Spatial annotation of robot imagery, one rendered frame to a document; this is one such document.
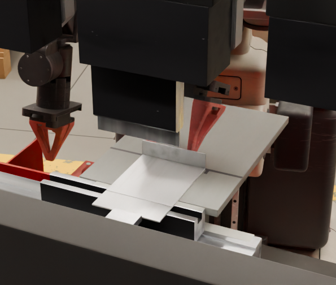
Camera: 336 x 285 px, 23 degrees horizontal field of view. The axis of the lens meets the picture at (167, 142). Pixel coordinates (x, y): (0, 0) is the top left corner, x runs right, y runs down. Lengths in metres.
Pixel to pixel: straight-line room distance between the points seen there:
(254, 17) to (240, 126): 0.36
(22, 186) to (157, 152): 0.17
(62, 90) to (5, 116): 2.07
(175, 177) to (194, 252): 0.71
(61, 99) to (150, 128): 0.53
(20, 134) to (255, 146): 2.31
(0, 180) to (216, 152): 0.28
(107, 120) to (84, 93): 2.71
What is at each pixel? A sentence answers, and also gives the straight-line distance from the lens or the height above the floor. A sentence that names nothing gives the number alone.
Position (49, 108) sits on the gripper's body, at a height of 0.90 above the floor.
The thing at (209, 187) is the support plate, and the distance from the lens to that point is 0.97.
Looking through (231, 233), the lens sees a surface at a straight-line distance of 0.94.
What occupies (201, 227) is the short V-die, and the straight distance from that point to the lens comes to 0.93.
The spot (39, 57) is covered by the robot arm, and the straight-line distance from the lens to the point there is 1.32.
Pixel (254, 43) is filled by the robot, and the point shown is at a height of 0.90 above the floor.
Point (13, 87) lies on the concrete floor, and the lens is 3.73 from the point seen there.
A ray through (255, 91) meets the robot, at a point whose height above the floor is 0.84.
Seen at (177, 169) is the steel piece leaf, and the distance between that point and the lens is 1.00.
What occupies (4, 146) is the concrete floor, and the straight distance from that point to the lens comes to 3.23.
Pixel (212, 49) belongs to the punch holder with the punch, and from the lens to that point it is 0.79.
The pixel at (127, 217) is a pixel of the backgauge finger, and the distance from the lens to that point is 0.90.
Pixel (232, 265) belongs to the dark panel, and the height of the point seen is 1.34.
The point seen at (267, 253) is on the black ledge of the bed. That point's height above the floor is 0.87.
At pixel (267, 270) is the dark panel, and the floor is 1.34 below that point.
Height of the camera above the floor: 1.50
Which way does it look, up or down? 28 degrees down
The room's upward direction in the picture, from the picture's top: straight up
